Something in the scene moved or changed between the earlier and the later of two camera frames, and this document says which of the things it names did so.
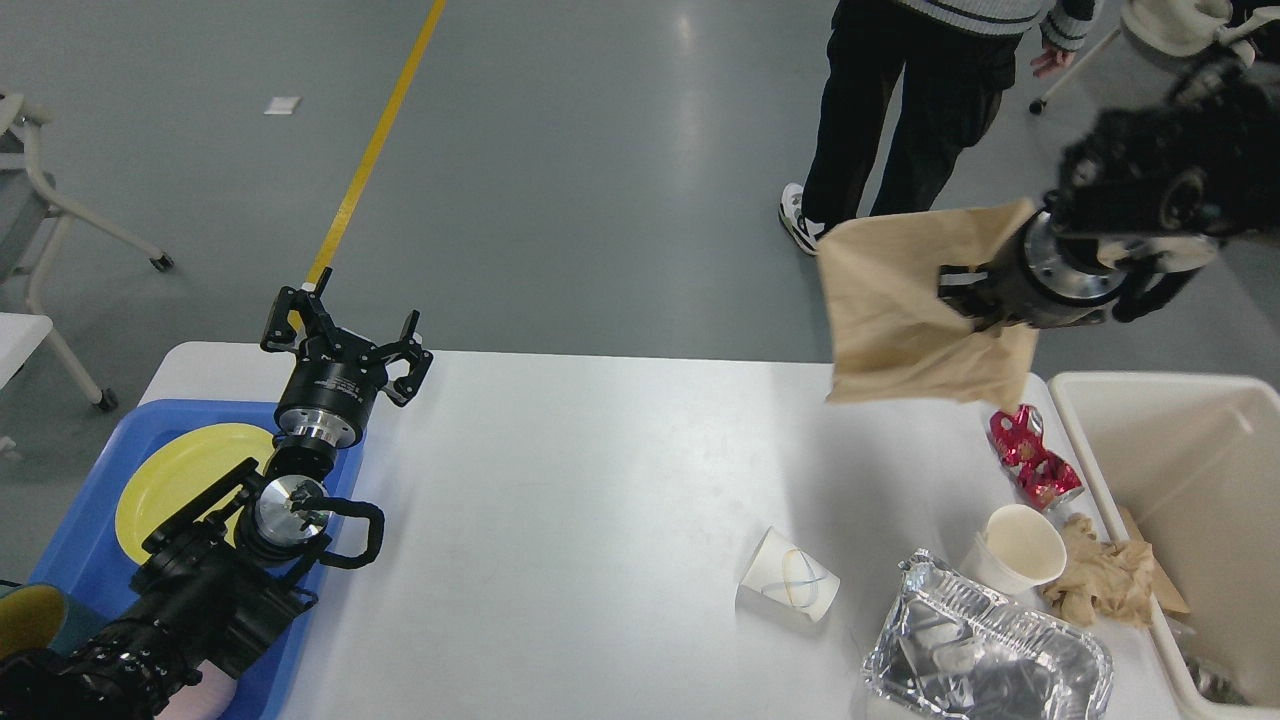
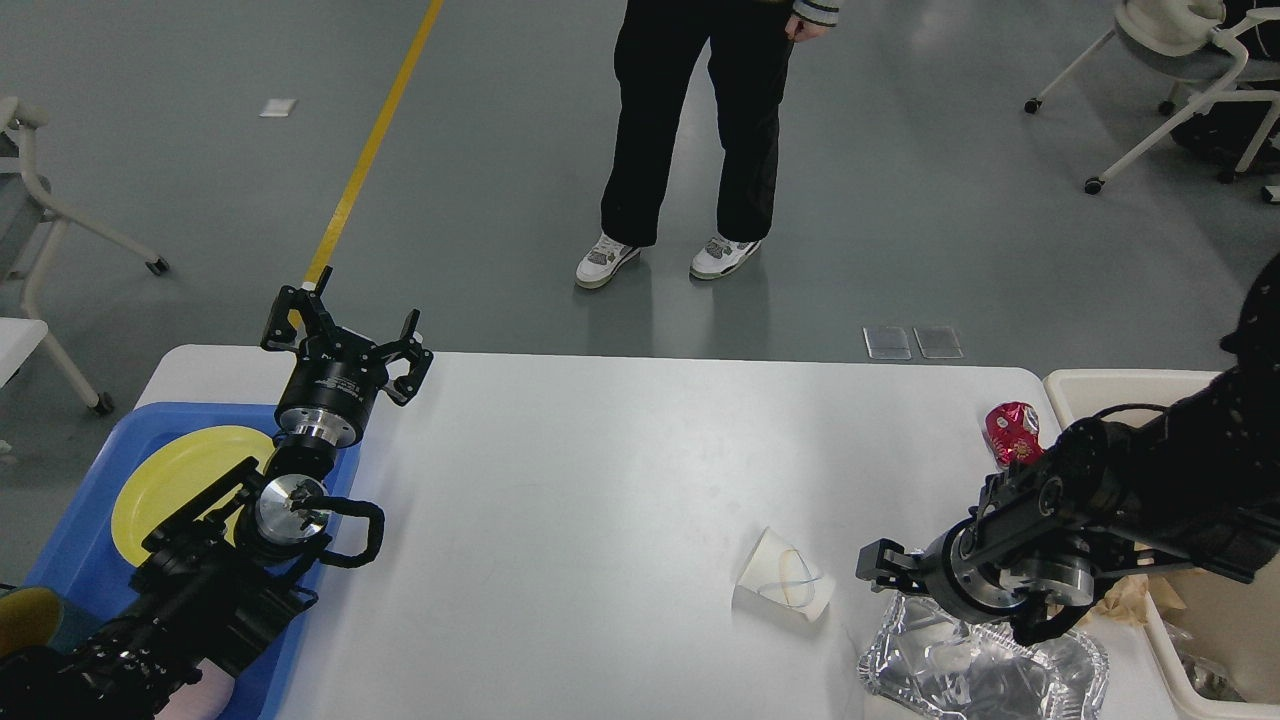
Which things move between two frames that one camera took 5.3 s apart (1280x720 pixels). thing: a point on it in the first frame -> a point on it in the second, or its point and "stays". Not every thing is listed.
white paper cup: [784, 579] stays
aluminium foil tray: [945, 645] stays
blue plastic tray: [85, 556] stays
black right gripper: [1055, 284] -> [984, 592]
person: [906, 87] -> [660, 52]
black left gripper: [332, 387] stays
